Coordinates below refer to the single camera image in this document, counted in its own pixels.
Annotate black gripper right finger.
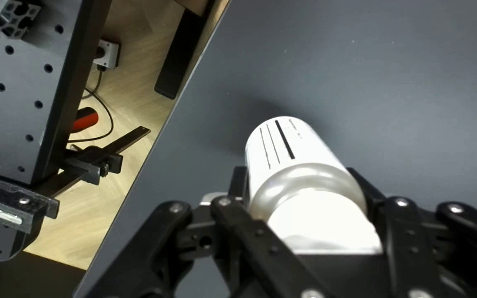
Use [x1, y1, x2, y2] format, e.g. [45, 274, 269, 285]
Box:
[349, 168, 477, 298]

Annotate grey perforated metal plate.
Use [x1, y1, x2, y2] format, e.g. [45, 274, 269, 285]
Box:
[0, 0, 87, 188]

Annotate white wall power socket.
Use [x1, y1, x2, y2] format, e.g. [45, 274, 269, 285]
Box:
[92, 39, 123, 72]

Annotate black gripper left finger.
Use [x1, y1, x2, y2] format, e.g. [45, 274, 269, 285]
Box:
[87, 164, 329, 298]

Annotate white plastic bottle black lines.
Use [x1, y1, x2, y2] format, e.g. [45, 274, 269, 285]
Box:
[243, 115, 385, 257]

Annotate black bar clamp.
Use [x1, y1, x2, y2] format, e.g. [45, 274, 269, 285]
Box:
[50, 125, 153, 188]

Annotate black table leg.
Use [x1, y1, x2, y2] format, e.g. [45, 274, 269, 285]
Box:
[155, 0, 218, 102]

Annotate thin black power cord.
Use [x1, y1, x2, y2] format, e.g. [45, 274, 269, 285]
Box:
[65, 67, 117, 146]

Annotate red handled tool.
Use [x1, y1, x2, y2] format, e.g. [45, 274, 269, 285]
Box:
[69, 107, 102, 135]

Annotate black metal frame bar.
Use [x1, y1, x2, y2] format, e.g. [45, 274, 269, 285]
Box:
[31, 0, 115, 188]

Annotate silver aluminium extrusion profile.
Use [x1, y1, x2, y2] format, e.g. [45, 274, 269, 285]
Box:
[0, 0, 45, 40]

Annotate black bracket with label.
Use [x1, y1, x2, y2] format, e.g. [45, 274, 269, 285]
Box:
[0, 158, 62, 264]

